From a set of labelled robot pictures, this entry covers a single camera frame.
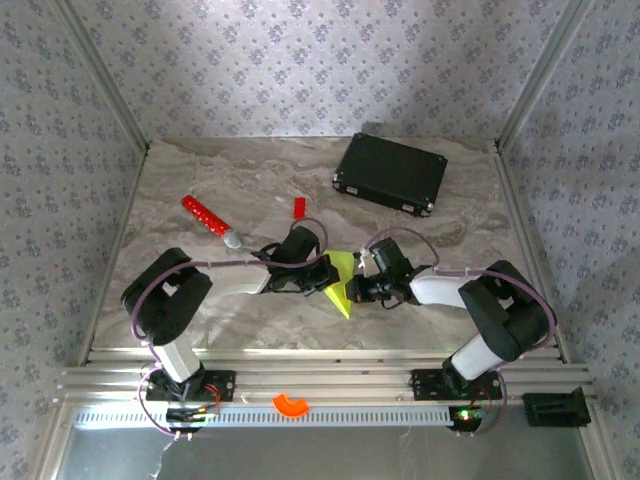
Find right controller board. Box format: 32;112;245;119
448;405;489;434

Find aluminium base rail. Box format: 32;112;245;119
54;347;599;406

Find red toy microphone grey head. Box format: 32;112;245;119
180;194;245;250

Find black hard case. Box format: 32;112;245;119
331;132;449;218

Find aluminium side rail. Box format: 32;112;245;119
492;142;571;364
77;144;151;366

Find grey slotted cable duct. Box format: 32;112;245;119
74;404;454;429

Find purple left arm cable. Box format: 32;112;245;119
130;217;331;440

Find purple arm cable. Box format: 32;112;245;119
130;217;331;440
363;227;557;437

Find yellow-green paper sheet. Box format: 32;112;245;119
322;249;370;320

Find aluminium frame post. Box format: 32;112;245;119
49;0;151;154
494;0;596;151

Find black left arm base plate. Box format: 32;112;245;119
145;369;237;403

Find left controller board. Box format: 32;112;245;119
165;405;221;434

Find orange curved plastic piece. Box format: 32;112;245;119
271;393;311;418

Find grey metal panel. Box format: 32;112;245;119
47;424;601;480

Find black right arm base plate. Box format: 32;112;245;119
410;368;504;403

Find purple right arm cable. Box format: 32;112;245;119
363;227;557;437

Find black plastic holder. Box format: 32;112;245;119
521;386;592;429

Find controller board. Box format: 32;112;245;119
165;405;221;434
448;405;489;434

